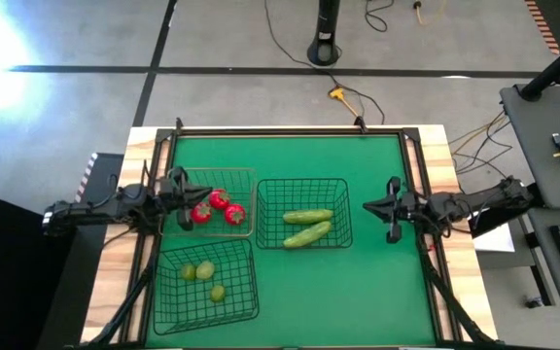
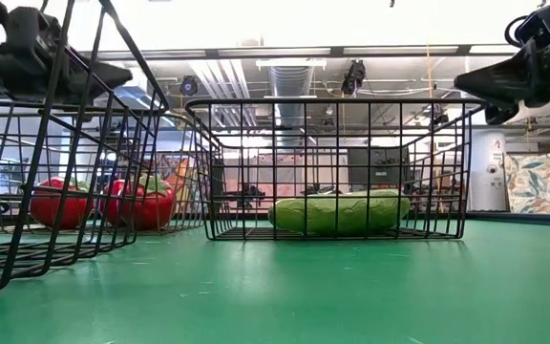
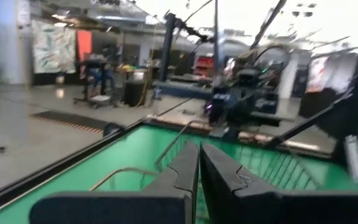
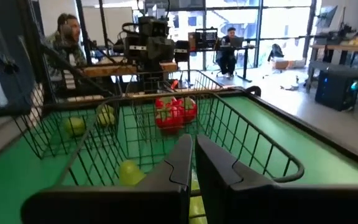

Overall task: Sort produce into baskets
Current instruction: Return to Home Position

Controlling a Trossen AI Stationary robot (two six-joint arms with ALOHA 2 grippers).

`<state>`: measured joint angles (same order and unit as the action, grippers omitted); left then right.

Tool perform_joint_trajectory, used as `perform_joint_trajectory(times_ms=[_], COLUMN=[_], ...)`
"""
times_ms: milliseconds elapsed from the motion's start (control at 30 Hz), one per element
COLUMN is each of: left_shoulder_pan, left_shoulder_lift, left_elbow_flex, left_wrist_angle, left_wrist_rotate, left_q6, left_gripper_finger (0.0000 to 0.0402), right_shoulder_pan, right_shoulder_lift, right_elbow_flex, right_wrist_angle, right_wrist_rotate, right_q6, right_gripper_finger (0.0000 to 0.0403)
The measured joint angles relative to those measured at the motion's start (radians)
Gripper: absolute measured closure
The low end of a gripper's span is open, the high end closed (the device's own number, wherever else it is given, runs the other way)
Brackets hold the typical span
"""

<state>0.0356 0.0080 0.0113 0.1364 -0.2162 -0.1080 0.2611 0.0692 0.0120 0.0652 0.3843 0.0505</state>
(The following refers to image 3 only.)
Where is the dark metal pole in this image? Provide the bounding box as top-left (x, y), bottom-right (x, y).
top-left (159, 12), bottom-right (177, 82)

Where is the leaf pattern wall mural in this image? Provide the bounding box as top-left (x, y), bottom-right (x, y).
top-left (30, 19), bottom-right (78, 75)

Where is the grey desk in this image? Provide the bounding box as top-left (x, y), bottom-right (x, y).
top-left (152, 79), bottom-right (217, 101)

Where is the red shelf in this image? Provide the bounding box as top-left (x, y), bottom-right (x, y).
top-left (194, 55), bottom-right (216, 77)

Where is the black orange-striped floor mat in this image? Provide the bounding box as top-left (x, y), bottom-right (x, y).
top-left (29, 110), bottom-right (113, 135)

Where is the orange wall panel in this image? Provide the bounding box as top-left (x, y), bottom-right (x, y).
top-left (76, 29), bottom-right (93, 63)

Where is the black bin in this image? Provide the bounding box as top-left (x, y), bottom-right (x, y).
top-left (122, 80), bottom-right (148, 108)

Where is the black table clamp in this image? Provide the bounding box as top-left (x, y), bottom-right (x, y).
top-left (103, 121), bottom-right (126, 138)

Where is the copper wire basket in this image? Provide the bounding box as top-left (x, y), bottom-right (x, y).
top-left (89, 119), bottom-right (324, 224)

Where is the white pillar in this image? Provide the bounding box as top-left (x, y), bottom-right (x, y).
top-left (0, 0), bottom-right (33, 85)

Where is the person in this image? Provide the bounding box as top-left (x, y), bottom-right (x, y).
top-left (87, 43), bottom-right (121, 97)

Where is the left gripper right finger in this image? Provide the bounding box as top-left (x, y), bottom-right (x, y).
top-left (200, 142), bottom-right (358, 224)

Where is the green table mat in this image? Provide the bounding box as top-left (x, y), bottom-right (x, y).
top-left (0, 123), bottom-right (358, 224)

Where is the white hanging sheet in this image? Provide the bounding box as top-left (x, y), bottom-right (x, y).
top-left (306, 52), bottom-right (358, 94)

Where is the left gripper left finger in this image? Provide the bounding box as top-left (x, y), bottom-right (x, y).
top-left (29, 141), bottom-right (201, 224)

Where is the black rolling stand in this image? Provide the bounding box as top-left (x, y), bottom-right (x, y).
top-left (72, 58), bottom-right (119, 110)

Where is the silver metal cylinder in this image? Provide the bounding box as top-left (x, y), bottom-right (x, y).
top-left (342, 134), bottom-right (358, 185)

